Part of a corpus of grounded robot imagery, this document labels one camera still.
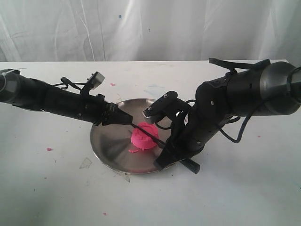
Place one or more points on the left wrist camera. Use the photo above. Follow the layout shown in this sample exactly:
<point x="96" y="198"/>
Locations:
<point x="95" y="80"/>

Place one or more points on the black knife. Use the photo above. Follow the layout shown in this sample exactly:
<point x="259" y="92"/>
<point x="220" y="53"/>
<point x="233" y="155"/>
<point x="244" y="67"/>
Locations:
<point x="188" y="163"/>

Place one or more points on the round stainless steel plate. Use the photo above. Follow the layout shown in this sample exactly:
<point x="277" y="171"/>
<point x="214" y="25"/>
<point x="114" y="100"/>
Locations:
<point x="111" y="143"/>

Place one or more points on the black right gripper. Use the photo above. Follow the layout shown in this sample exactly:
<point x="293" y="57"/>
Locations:
<point x="176" y="110"/>

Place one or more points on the pink clay lump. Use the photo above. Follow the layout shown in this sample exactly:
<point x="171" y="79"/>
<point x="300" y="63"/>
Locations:
<point x="140" y="140"/>

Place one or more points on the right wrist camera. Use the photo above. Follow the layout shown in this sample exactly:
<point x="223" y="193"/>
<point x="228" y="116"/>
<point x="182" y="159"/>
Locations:
<point x="155" y="112"/>

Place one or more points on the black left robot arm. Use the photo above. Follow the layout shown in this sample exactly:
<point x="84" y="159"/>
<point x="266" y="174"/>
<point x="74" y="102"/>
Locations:
<point x="64" y="99"/>

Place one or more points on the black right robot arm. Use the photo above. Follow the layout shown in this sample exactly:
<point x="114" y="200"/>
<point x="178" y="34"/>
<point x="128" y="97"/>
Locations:
<point x="246" y="90"/>

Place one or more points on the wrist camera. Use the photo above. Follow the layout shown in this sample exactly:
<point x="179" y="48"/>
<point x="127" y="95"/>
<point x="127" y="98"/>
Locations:
<point x="155" y="112"/>
<point x="95" y="80"/>

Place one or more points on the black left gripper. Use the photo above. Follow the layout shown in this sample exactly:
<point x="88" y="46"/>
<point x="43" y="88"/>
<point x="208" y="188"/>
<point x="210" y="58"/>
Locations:
<point x="109" y="113"/>

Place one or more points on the white backdrop curtain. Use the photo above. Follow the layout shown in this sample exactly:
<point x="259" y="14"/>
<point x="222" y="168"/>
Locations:
<point x="149" y="30"/>

